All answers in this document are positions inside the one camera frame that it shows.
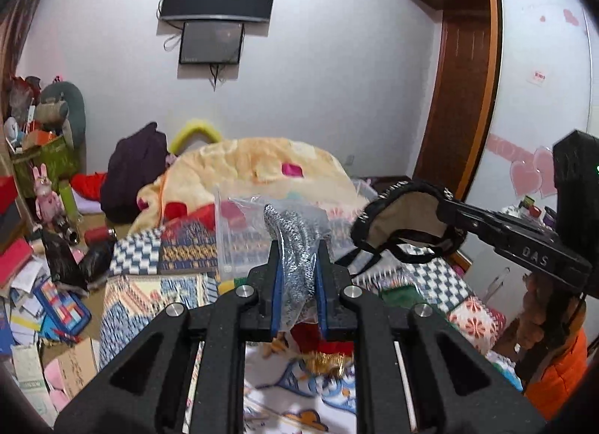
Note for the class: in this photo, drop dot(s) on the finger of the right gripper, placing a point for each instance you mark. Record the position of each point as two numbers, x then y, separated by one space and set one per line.
491 226

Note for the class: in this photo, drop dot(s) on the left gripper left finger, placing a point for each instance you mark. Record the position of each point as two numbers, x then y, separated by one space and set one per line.
184 369

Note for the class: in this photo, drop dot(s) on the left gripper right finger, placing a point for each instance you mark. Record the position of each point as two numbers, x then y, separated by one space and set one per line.
414 372

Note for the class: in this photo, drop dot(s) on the black beige eye mask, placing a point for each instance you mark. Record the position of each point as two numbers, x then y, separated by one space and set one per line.
404 221

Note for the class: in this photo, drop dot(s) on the black white braided headband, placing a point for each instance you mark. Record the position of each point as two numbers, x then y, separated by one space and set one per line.
298 228

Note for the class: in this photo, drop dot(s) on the clear plastic storage box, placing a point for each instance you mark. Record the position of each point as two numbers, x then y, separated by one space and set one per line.
247 226

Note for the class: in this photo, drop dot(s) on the orange jacket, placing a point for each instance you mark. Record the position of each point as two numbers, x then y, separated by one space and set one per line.
560 379

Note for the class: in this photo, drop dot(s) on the colourful pencil case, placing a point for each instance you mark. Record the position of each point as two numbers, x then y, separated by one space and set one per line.
65 310

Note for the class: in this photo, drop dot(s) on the patterned colourful tablecloth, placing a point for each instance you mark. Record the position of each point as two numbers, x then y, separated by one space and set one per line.
412 365

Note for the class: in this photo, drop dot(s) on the white sliding wardrobe door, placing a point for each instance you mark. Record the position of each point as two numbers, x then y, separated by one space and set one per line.
544 92

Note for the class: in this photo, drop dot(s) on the pink rabbit toy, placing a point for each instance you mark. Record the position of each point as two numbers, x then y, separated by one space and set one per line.
48 203

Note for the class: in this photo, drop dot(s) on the beige fleece blanket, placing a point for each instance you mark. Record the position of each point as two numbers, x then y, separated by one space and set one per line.
245 167

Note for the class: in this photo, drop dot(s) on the dark purple clothing pile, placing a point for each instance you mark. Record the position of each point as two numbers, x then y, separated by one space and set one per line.
136 162

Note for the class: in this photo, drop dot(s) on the brown wooden wardrobe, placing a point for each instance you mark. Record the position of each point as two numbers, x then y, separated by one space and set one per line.
464 92

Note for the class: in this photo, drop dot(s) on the green cardboard box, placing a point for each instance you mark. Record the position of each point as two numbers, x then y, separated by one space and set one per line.
61 161

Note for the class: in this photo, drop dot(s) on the red box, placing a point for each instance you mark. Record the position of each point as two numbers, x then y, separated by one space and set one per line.
8 193

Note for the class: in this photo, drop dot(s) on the yellow fuzzy headband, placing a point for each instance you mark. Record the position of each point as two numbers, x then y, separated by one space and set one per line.
193 129

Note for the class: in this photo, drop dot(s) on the green dinosaur plush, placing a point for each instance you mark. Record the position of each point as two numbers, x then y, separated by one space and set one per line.
61 109

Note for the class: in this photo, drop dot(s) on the small black wall monitor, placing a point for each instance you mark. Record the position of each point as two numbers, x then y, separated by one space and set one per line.
216 43

